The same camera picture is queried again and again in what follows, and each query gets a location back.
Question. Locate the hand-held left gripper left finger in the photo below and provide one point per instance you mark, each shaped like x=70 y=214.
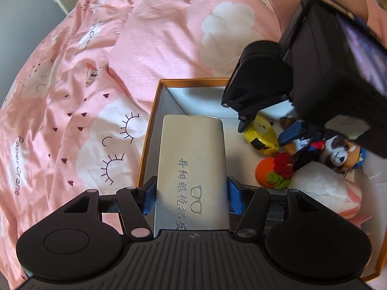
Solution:
x=149 y=198

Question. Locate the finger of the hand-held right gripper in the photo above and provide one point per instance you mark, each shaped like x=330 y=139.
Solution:
x=290 y=133
x=245 y=123

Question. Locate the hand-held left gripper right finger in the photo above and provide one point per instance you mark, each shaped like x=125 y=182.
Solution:
x=235 y=196

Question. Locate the yellow toy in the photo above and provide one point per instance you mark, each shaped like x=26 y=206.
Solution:
x=263 y=139

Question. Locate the brown dog plush toy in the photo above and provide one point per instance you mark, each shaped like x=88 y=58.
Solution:
x=335 y=154

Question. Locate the orange cardboard box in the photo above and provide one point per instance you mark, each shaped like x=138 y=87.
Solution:
x=196 y=99

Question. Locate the cream glasses case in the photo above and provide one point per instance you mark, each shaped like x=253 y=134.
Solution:
x=190 y=157

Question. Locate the pink checkered plush toy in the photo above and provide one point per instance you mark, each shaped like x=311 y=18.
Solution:
x=320 y=187

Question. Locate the orange knitted fruit toy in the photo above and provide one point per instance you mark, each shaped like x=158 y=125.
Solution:
x=267 y=169

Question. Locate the pink printed duvet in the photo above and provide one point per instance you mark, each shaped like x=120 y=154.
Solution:
x=75 y=96

